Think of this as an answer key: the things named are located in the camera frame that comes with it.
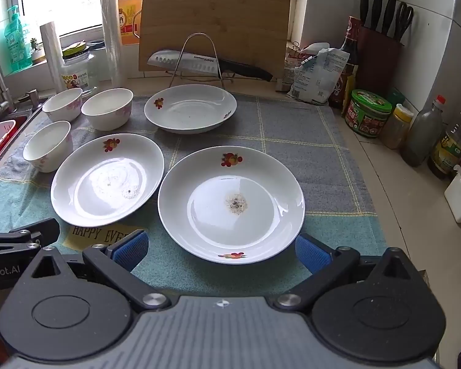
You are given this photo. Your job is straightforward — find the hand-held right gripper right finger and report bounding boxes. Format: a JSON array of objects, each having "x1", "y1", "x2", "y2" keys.
[{"x1": 273, "y1": 234, "x2": 423, "y2": 313}]

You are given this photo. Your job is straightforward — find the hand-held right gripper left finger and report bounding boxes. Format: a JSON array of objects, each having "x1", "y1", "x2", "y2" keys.
[{"x1": 31, "y1": 229, "x2": 172, "y2": 313}]

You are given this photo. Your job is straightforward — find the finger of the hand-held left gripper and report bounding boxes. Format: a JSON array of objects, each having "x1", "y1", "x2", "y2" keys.
[{"x1": 0, "y1": 218, "x2": 61, "y2": 256}]

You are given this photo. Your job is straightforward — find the white plate fruit print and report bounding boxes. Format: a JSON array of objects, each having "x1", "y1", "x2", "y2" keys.
[
  {"x1": 157, "y1": 145, "x2": 306, "y2": 265},
  {"x1": 50, "y1": 133, "x2": 165, "y2": 227}
]

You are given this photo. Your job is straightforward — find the white bowl pink floral print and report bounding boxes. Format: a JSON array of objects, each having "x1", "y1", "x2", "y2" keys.
[
  {"x1": 22, "y1": 120, "x2": 73, "y2": 173},
  {"x1": 81, "y1": 88, "x2": 134, "y2": 130},
  {"x1": 41, "y1": 87, "x2": 84, "y2": 122}
]

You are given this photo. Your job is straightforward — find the stack of white plates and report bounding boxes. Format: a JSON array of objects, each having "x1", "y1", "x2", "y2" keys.
[{"x1": 144, "y1": 84, "x2": 238, "y2": 134}]

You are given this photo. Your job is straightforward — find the steel sink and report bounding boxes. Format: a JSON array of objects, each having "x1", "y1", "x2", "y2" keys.
[{"x1": 0, "y1": 96, "x2": 50, "y2": 189}]

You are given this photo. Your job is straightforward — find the grey checked dish cloth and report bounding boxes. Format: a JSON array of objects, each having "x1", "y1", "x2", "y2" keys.
[{"x1": 0, "y1": 94, "x2": 387, "y2": 296}]

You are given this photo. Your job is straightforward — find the steel faucet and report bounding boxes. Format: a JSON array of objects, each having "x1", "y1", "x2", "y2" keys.
[{"x1": 0, "y1": 48, "x2": 39, "y2": 118}]

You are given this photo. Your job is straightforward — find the green lidded sauce jar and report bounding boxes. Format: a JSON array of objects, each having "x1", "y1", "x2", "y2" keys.
[{"x1": 345, "y1": 89, "x2": 393, "y2": 139}]

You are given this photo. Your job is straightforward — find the yellow lidded spice jar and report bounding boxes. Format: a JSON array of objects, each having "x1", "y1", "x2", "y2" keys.
[{"x1": 380, "y1": 104, "x2": 414, "y2": 150}]

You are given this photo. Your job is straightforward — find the clear bottle red cap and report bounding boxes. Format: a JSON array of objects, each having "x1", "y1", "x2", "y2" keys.
[{"x1": 401, "y1": 95, "x2": 446, "y2": 168}]

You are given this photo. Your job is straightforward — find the glass jar yellow green lid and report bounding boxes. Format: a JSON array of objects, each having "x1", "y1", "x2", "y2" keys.
[{"x1": 61, "y1": 42, "x2": 98, "y2": 97}]

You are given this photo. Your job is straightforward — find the small plastic wrap roll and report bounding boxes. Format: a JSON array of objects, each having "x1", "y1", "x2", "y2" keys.
[{"x1": 39, "y1": 21, "x2": 66, "y2": 93}]

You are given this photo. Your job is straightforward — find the small plant ornament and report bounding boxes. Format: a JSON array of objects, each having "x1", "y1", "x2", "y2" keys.
[{"x1": 30, "y1": 38, "x2": 45, "y2": 64}]

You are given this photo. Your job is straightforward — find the oil bottle green label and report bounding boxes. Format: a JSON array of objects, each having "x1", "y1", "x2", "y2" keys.
[{"x1": 427, "y1": 91, "x2": 461, "y2": 181}]

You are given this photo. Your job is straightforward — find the white and blue bag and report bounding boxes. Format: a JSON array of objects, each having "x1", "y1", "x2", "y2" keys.
[{"x1": 286, "y1": 48, "x2": 350, "y2": 105}]

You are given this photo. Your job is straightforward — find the small green capped jar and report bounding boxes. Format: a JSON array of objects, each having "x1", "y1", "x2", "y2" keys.
[{"x1": 386, "y1": 90, "x2": 406, "y2": 108}]

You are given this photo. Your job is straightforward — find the green detergent bottle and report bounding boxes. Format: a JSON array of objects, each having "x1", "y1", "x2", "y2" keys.
[{"x1": 4, "y1": 5, "x2": 33, "y2": 73}]

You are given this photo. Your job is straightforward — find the red and white bag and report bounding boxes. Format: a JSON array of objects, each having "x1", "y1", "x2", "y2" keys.
[{"x1": 280, "y1": 44, "x2": 312, "y2": 93}]

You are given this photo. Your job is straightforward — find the dark red knife block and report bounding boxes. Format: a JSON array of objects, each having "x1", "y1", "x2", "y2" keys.
[{"x1": 355, "y1": 25, "x2": 404, "y2": 98}]

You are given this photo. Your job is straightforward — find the large plastic wrap roll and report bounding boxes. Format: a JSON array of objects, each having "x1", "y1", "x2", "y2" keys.
[{"x1": 99, "y1": 0, "x2": 128, "y2": 88}]

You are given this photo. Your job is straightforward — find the dark soy sauce bottle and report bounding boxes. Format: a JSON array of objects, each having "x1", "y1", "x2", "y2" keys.
[{"x1": 328, "y1": 16, "x2": 364, "y2": 118}]

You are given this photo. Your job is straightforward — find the orange cooking oil jug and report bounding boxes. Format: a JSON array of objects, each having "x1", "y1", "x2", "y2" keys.
[{"x1": 111, "y1": 0, "x2": 144, "y2": 47}]

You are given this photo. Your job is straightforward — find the bamboo cutting board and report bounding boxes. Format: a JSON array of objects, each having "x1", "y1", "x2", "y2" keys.
[{"x1": 132, "y1": 0, "x2": 293, "y2": 81}]

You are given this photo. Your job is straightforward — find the black handled kitchen knife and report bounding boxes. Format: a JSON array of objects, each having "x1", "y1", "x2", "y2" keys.
[{"x1": 146, "y1": 49, "x2": 273, "y2": 82}]

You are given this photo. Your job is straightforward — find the steel wire rack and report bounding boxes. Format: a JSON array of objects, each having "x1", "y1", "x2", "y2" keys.
[{"x1": 165, "y1": 33, "x2": 227, "y2": 91}]

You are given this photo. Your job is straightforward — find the black handled scissors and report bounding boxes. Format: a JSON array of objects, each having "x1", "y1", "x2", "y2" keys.
[{"x1": 394, "y1": 2, "x2": 415, "y2": 43}]

